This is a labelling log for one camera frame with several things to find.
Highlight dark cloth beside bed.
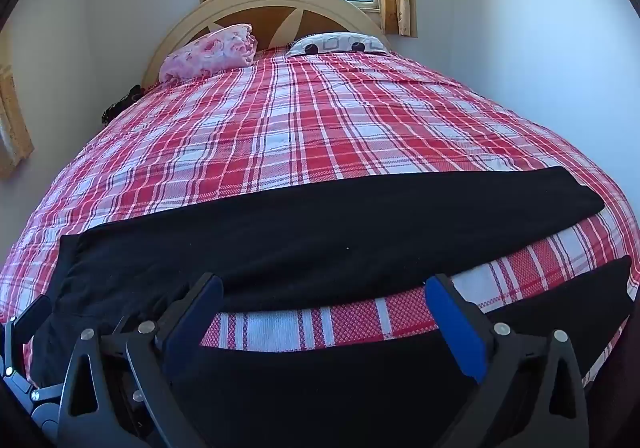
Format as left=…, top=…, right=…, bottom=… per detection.
left=100, top=85, right=147, bottom=125

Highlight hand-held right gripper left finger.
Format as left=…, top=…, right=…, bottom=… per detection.
left=60, top=273, right=224, bottom=448

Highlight black pants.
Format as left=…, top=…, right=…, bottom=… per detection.
left=30, top=166, right=636, bottom=448

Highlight pink floral pillow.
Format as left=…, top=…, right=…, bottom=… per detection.
left=159, top=23, right=259, bottom=83

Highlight cream wooden headboard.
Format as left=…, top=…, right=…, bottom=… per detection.
left=142, top=0, right=391, bottom=89

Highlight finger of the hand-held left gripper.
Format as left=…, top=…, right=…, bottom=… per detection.
left=0, top=323, right=65, bottom=434
left=9, top=295, right=53, bottom=346

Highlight white pillow with dark circles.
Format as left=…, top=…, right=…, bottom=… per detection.
left=286, top=32, right=391, bottom=58

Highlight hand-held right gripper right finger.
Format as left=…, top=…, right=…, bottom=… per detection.
left=425, top=273, right=586, bottom=448

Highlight bed with red plaid sheet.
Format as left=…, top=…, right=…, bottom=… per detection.
left=0, top=48, right=640, bottom=379

